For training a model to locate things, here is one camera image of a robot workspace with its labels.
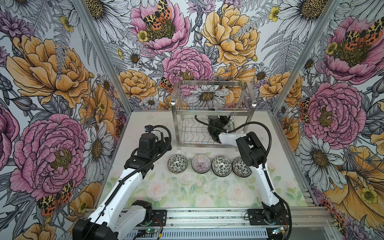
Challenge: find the purple striped bowl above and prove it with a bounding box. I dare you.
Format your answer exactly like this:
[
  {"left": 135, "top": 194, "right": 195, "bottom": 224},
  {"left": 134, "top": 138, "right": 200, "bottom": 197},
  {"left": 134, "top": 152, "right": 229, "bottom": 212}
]
[{"left": 191, "top": 154, "right": 212, "bottom": 174}]

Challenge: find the black white floral bowl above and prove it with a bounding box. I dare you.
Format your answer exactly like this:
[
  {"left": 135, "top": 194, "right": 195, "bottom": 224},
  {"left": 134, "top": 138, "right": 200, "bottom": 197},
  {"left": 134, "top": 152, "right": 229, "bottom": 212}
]
[{"left": 212, "top": 156, "right": 232, "bottom": 177}]

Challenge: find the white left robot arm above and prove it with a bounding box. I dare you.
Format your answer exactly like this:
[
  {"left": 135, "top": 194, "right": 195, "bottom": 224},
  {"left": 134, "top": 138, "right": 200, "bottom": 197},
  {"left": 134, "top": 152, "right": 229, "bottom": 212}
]
[{"left": 73, "top": 125, "right": 172, "bottom": 240}]

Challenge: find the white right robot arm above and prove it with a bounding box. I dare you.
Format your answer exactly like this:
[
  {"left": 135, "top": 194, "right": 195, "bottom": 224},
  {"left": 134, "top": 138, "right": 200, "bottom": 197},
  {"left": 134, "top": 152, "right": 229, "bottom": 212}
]
[{"left": 201, "top": 116, "right": 292, "bottom": 225}]

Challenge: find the steel two-tier dish rack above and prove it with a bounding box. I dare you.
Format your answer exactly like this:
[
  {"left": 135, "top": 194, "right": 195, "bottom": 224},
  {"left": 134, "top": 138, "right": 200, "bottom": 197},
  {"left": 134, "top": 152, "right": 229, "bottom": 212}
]
[{"left": 171, "top": 81, "right": 257, "bottom": 150}]

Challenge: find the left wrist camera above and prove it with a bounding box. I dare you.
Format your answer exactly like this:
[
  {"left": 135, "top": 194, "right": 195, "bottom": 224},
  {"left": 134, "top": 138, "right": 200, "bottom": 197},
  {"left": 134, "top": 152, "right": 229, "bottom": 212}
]
[{"left": 145, "top": 125, "right": 154, "bottom": 133}]

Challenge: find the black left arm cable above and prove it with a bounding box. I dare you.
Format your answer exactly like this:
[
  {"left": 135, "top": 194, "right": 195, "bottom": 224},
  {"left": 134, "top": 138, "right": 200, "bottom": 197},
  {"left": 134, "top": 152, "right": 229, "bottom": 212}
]
[{"left": 80, "top": 124, "right": 173, "bottom": 240}]

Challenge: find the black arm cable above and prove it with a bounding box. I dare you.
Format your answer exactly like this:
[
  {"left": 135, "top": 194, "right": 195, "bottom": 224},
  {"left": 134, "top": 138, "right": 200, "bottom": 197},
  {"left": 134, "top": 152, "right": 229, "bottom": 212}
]
[
  {"left": 194, "top": 115, "right": 293, "bottom": 240},
  {"left": 80, "top": 124, "right": 173, "bottom": 240}
]

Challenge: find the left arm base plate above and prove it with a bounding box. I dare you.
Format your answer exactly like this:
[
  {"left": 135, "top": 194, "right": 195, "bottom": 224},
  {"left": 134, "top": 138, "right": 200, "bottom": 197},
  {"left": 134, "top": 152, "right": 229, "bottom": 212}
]
[{"left": 138, "top": 210, "right": 168, "bottom": 227}]

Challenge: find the white vented cable duct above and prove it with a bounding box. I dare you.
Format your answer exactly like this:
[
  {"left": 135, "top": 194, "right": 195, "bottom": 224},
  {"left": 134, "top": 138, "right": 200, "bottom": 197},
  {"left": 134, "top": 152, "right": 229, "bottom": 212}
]
[{"left": 124, "top": 228, "right": 269, "bottom": 240}]

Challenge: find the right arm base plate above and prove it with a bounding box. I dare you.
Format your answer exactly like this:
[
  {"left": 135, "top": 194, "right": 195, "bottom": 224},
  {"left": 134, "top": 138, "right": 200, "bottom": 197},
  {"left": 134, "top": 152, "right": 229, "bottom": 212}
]
[{"left": 247, "top": 209, "right": 290, "bottom": 226}]

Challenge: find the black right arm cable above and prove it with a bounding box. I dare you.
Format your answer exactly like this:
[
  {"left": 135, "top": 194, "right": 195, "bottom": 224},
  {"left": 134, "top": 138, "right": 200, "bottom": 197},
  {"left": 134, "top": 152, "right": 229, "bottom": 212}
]
[{"left": 194, "top": 115, "right": 293, "bottom": 240}]

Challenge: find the aluminium left corner post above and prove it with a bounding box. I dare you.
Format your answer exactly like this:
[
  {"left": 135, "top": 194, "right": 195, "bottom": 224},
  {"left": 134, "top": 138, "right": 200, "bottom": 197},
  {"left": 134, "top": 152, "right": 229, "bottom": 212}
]
[{"left": 74, "top": 1, "right": 132, "bottom": 117}]

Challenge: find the aluminium corner post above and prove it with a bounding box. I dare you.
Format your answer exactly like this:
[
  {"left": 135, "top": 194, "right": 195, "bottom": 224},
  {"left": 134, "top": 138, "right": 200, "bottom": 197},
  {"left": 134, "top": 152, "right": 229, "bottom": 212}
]
[
  {"left": 272, "top": 1, "right": 341, "bottom": 114},
  {"left": 74, "top": 1, "right": 132, "bottom": 117}
]

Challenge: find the aluminium right corner post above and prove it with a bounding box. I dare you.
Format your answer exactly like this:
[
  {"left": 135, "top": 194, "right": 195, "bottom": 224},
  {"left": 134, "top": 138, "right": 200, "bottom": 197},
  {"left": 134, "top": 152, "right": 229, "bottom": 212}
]
[{"left": 272, "top": 1, "right": 341, "bottom": 114}]

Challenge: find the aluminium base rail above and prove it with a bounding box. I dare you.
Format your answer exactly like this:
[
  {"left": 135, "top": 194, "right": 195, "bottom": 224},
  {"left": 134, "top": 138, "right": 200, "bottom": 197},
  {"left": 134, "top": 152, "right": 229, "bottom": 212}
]
[{"left": 83, "top": 206, "right": 334, "bottom": 229}]

